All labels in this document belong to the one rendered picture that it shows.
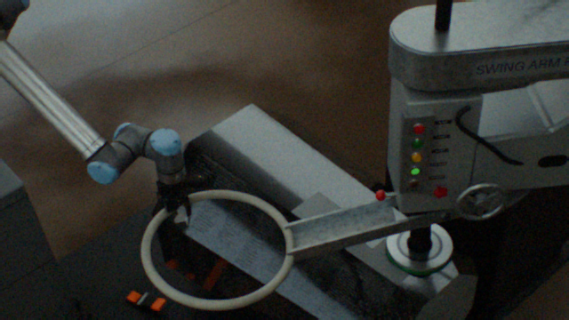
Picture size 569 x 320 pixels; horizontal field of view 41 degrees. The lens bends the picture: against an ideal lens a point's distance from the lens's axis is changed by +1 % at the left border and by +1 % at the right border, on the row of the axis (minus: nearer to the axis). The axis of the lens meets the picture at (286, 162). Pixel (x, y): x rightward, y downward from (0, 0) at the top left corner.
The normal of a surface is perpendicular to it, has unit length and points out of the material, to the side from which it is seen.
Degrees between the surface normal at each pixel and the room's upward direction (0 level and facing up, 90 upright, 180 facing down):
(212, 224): 45
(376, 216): 14
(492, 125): 4
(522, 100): 4
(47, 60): 0
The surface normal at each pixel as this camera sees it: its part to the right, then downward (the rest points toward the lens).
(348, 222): -0.30, -0.67
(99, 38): -0.06, -0.72
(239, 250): -0.54, -0.14
